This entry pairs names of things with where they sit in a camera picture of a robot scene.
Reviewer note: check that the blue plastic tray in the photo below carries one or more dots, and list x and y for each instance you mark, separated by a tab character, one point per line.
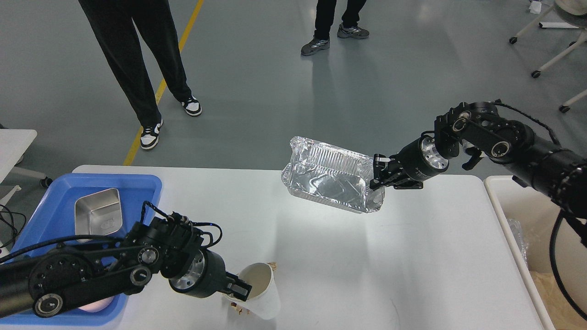
55	217

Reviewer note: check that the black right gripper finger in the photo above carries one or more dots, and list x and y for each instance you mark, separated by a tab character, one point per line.
386	168
398	182

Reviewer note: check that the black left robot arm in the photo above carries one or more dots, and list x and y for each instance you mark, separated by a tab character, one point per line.
52	277

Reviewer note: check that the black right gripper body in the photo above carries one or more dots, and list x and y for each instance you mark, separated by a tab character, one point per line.
421	160

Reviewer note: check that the aluminium foil tray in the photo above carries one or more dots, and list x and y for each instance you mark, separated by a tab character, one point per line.
330	175

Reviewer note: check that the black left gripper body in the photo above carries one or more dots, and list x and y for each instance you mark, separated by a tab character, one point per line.
205	276

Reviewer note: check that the small stainless steel tray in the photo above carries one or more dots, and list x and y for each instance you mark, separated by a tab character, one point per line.
99	213

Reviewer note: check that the person in black trousers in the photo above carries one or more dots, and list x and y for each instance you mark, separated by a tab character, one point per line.
119	26

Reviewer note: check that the white paper cup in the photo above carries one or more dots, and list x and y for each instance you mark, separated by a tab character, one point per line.
259	291

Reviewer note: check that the beige plastic bin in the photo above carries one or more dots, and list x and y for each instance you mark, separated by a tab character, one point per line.
527	219

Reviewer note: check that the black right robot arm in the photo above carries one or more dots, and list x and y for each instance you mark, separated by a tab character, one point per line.
479	130

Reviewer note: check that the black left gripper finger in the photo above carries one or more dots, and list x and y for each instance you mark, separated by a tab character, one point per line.
236	287

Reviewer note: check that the white side table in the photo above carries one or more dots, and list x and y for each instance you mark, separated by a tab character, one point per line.
13	144

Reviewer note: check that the pink ribbed mug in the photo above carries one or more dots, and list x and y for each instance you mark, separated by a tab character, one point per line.
97	306

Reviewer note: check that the brown paper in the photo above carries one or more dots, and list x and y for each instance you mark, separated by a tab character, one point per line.
238	309

